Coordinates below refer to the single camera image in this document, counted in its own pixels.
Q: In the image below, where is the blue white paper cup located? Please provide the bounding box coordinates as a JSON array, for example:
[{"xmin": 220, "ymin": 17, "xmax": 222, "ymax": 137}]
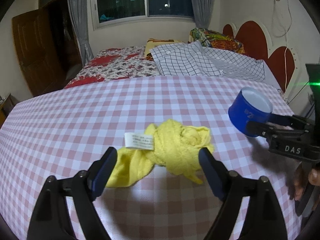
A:
[{"xmin": 228, "ymin": 87, "xmax": 273, "ymax": 138}]

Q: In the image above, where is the yellow cloth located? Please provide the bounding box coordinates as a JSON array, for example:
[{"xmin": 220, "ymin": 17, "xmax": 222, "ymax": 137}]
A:
[{"xmin": 106, "ymin": 119, "xmax": 214, "ymax": 188}]

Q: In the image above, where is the right hand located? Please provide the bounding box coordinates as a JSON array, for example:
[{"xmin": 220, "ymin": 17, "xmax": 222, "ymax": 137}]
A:
[{"xmin": 290, "ymin": 164, "xmax": 320, "ymax": 201}]

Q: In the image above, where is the red white headboard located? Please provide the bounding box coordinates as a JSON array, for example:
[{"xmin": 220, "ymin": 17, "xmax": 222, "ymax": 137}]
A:
[{"xmin": 222, "ymin": 21, "xmax": 297, "ymax": 92}]

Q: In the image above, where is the black grid white blanket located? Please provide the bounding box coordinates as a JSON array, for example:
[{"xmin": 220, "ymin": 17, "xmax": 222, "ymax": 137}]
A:
[{"xmin": 154, "ymin": 41, "xmax": 280, "ymax": 89}]

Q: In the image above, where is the colourful pillow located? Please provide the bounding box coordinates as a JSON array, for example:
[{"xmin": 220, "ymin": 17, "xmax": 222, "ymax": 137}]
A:
[{"xmin": 188, "ymin": 28, "xmax": 245, "ymax": 54}]

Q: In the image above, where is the yellow folded blanket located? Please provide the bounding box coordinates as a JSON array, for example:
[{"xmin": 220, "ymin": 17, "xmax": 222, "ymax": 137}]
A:
[{"xmin": 144, "ymin": 38, "xmax": 186, "ymax": 62}]

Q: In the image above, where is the floral red bedspread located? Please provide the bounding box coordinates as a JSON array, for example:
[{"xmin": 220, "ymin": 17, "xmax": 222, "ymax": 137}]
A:
[{"xmin": 65, "ymin": 46, "xmax": 160, "ymax": 88}]

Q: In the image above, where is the brown wooden door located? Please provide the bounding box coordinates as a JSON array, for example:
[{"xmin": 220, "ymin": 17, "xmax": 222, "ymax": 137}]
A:
[{"xmin": 12, "ymin": 9, "xmax": 65, "ymax": 96}]

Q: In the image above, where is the grey curtain left of window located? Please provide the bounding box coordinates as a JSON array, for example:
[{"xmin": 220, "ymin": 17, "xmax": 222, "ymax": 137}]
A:
[{"xmin": 67, "ymin": 0, "xmax": 93, "ymax": 66}]

